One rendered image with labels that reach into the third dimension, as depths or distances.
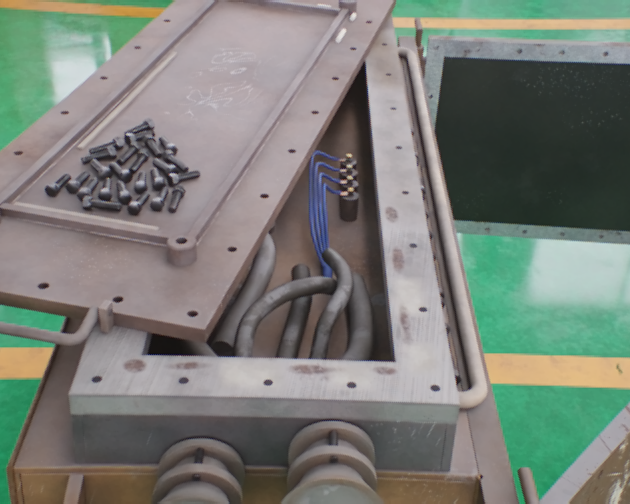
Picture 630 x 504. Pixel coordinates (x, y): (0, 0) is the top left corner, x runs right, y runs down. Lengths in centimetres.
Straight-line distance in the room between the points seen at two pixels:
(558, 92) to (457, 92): 25
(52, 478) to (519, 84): 165
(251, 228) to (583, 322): 235
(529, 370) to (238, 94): 184
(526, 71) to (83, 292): 152
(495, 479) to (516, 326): 230
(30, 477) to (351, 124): 103
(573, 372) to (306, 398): 230
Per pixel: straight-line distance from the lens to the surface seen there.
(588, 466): 130
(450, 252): 158
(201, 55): 195
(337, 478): 109
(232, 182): 148
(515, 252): 391
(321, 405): 115
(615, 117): 261
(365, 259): 157
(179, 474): 116
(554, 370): 337
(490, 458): 127
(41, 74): 527
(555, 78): 254
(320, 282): 139
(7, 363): 335
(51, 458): 126
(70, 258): 135
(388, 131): 173
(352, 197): 165
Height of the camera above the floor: 212
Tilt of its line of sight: 33 degrees down
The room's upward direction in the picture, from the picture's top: 3 degrees clockwise
